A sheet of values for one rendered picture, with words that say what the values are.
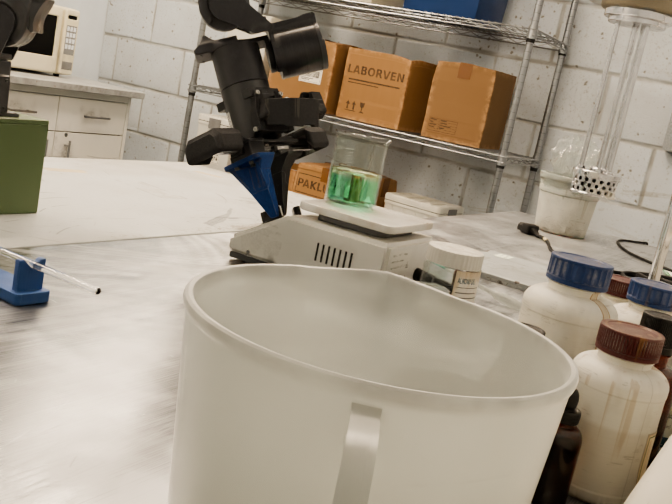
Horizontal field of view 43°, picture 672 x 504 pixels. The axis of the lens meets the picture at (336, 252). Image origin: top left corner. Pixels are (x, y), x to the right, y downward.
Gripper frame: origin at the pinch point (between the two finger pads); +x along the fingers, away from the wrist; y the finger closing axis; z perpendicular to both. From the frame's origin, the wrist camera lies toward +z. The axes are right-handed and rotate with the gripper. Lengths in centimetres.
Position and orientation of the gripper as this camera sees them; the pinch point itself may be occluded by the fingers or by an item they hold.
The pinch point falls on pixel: (271, 188)
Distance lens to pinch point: 99.3
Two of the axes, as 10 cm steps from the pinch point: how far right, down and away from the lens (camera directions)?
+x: 2.6, 9.6, -0.6
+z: 7.4, -2.4, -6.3
